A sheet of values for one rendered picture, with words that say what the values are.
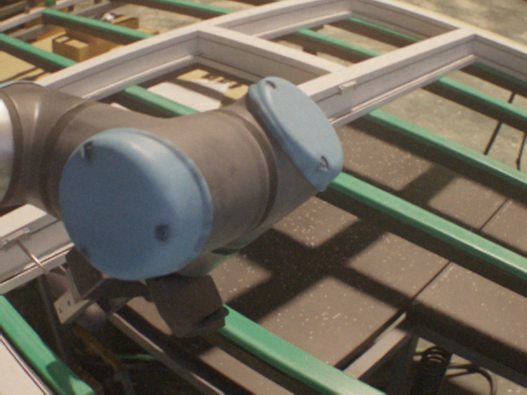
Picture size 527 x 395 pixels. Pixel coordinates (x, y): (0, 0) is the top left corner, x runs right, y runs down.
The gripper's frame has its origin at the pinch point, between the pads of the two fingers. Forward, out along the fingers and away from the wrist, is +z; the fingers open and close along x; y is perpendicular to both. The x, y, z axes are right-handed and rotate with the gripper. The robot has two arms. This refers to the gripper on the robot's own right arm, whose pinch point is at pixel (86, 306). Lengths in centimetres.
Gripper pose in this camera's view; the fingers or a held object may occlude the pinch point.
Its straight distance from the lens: 72.4
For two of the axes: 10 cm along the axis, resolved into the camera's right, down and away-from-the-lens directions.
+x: -6.4, -0.2, -7.7
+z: -6.6, 5.3, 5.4
